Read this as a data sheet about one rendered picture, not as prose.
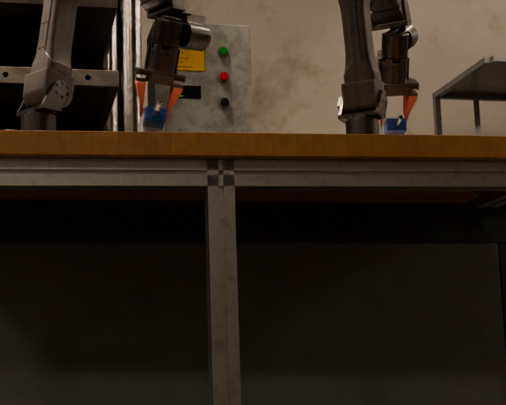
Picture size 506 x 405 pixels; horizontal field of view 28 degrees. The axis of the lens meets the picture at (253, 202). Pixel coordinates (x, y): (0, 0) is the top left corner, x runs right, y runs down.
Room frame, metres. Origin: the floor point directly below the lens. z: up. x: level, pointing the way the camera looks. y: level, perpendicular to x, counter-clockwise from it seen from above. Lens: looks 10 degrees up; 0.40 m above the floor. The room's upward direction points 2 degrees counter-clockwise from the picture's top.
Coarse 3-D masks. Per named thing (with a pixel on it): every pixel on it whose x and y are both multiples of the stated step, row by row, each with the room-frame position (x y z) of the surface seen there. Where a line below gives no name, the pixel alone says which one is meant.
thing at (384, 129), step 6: (384, 120) 2.17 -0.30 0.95; (390, 120) 2.13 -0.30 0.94; (396, 120) 2.09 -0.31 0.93; (402, 120) 2.13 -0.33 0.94; (384, 126) 2.16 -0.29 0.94; (390, 126) 2.12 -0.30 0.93; (396, 126) 2.12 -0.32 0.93; (402, 126) 2.13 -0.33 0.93; (384, 132) 2.16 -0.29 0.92; (390, 132) 2.14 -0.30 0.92; (396, 132) 2.14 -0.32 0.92; (402, 132) 2.14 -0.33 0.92
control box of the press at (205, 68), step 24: (216, 24) 2.94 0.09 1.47; (216, 48) 2.94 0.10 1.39; (240, 48) 2.95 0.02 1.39; (192, 72) 2.92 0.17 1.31; (216, 72) 2.93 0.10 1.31; (240, 72) 2.95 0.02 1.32; (168, 96) 2.90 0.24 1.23; (192, 96) 2.92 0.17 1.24; (216, 96) 2.93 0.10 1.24; (240, 96) 2.95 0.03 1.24; (168, 120) 2.90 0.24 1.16; (192, 120) 2.92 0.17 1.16; (216, 120) 2.93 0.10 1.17; (240, 120) 2.95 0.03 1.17
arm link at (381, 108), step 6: (378, 90) 1.85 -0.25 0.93; (384, 90) 1.86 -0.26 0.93; (378, 96) 1.84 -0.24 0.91; (384, 96) 1.85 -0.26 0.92; (342, 102) 1.87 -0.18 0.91; (378, 102) 1.83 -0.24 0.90; (384, 102) 1.85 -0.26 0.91; (342, 108) 1.86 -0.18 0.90; (378, 108) 1.82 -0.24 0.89; (384, 108) 1.85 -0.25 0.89; (342, 114) 1.86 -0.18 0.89; (348, 114) 1.85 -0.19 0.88; (354, 114) 1.84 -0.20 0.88; (360, 114) 1.84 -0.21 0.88; (366, 114) 1.83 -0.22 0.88; (372, 114) 1.83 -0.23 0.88; (378, 114) 1.83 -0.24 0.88; (384, 114) 1.85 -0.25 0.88; (342, 120) 1.86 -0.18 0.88
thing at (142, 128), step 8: (160, 104) 1.94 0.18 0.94; (144, 112) 2.01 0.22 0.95; (152, 112) 1.98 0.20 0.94; (160, 112) 1.99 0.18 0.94; (144, 120) 1.99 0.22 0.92; (152, 120) 1.99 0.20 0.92; (160, 120) 1.99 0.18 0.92; (144, 128) 2.02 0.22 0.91; (152, 128) 2.02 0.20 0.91; (160, 128) 2.02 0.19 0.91
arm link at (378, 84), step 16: (352, 0) 1.82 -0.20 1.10; (368, 0) 1.84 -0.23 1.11; (352, 16) 1.82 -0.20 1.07; (368, 16) 1.84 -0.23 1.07; (352, 32) 1.83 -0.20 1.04; (368, 32) 1.84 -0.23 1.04; (352, 48) 1.84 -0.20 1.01; (368, 48) 1.83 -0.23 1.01; (352, 64) 1.84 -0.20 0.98; (368, 64) 1.83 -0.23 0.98; (352, 80) 1.85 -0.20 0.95; (368, 80) 1.83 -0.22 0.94; (352, 96) 1.85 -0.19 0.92; (368, 96) 1.84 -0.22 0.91; (352, 112) 1.86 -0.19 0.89
